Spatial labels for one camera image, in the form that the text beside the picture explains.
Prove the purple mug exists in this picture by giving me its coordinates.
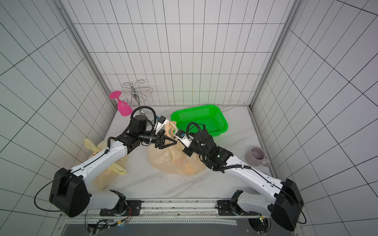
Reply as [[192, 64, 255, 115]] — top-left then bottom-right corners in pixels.
[[245, 147, 271, 167]]

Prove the yellow printed plastic bag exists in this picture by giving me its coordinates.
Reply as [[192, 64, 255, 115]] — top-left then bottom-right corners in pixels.
[[84, 138, 129, 191]]

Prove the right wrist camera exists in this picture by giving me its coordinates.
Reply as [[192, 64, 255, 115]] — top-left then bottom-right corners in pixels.
[[175, 129, 192, 148]]

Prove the green plastic basket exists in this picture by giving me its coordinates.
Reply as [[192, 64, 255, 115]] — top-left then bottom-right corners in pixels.
[[171, 105, 228, 137]]

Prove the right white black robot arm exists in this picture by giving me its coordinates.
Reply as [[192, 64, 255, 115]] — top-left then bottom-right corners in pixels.
[[175, 130, 304, 232]]

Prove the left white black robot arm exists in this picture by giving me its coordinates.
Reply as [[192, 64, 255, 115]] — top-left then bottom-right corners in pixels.
[[49, 115, 177, 217]]

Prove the plain beige plastic bag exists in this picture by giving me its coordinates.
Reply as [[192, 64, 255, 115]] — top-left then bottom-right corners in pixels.
[[147, 122, 205, 176]]

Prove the pink plastic wine glass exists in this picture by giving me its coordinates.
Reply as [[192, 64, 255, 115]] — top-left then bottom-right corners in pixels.
[[109, 91, 133, 117]]

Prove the aluminium mounting rail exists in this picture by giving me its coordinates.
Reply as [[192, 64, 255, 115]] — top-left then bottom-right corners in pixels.
[[60, 197, 299, 226]]

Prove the silver metal glass rack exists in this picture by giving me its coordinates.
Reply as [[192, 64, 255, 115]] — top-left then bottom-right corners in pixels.
[[122, 79, 154, 107]]

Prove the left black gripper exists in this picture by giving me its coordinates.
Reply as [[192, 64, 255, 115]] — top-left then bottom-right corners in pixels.
[[139, 129, 178, 149]]

